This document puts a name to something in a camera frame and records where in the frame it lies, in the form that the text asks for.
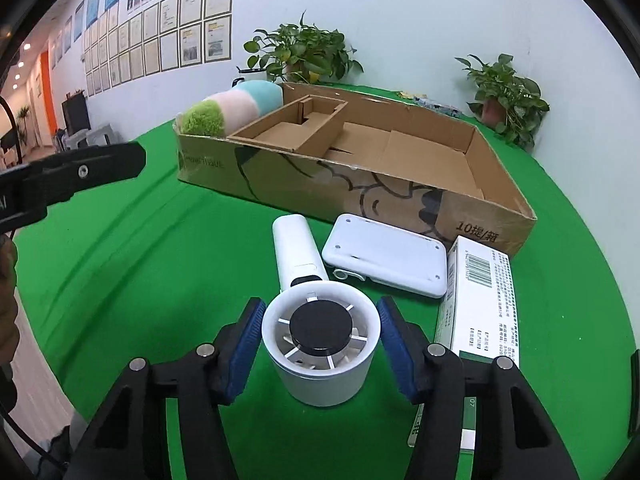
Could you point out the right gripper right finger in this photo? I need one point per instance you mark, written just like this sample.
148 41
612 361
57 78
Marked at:
514 436

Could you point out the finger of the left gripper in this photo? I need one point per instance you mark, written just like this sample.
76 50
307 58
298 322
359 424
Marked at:
27 191

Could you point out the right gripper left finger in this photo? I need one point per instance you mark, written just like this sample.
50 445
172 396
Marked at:
127 437

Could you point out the white handheld fan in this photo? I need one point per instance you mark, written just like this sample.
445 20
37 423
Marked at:
321 335

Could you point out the person's left hand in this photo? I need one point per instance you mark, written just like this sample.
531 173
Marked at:
9 333

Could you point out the white green medicine box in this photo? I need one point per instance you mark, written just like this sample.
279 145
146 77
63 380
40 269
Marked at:
477 317

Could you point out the green table cloth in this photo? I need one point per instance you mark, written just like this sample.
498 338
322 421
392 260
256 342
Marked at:
153 266

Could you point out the colourful plush toy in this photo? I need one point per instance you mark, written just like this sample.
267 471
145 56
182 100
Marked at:
225 112

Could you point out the flat white plastic case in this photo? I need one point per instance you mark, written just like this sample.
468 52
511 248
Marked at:
387 255

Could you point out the white enamel mug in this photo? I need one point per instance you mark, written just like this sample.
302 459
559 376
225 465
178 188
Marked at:
239 80

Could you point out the large brown cardboard box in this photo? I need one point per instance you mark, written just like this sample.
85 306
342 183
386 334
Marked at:
327 152

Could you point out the left potted green plant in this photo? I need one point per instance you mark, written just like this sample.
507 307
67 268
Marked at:
301 52

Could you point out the potted green plant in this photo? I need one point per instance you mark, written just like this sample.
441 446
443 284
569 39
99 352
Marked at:
301 52
510 104

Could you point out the right potted green plant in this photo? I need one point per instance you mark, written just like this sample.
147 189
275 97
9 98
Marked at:
510 104

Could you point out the colourful packets behind box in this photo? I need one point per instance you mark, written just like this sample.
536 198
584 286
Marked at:
423 101

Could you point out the framed certificates on wall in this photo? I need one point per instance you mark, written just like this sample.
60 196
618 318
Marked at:
98 45

